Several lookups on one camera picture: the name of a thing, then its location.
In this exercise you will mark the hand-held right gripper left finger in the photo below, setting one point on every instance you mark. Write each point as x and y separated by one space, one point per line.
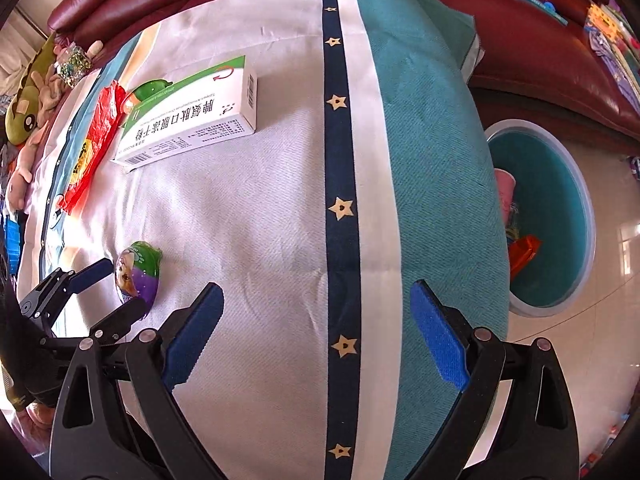
192 340

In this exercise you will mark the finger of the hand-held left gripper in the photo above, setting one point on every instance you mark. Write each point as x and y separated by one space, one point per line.
87 277
122 317

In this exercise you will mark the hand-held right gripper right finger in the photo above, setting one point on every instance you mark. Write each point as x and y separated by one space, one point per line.
440 335

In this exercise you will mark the orange snack wrapper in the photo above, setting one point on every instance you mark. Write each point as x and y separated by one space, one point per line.
525 255

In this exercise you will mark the pink paper cup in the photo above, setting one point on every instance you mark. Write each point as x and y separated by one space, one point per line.
505 195

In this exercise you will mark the teal round bin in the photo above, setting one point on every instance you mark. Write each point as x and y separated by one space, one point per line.
555 200

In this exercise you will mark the blue plastic item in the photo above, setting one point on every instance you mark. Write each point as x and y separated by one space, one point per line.
11 245

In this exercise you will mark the pink plush toy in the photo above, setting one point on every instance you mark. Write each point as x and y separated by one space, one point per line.
25 165

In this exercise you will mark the red crinkled wrapper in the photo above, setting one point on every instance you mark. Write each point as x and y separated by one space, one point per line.
100 135

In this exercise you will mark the white teal star tablecloth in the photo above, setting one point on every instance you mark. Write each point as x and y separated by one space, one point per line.
280 210

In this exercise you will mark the green plush toy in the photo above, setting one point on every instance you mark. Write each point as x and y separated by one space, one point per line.
22 115

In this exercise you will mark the beige plush toy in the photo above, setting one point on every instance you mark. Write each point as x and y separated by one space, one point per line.
47 92

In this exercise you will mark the green plastic toy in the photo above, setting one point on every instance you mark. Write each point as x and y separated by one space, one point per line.
150 91

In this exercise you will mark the white green medicine box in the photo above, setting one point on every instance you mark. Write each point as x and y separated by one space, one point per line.
200 115

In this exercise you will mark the glitter filled jar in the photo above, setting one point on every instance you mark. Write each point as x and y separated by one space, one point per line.
74 66

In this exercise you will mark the beige curtain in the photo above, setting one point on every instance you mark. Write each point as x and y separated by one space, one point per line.
22 40

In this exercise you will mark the dark red leather sofa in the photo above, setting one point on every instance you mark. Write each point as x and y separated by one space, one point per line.
525 60

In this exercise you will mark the small blue cap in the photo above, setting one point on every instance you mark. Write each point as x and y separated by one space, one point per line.
550 7

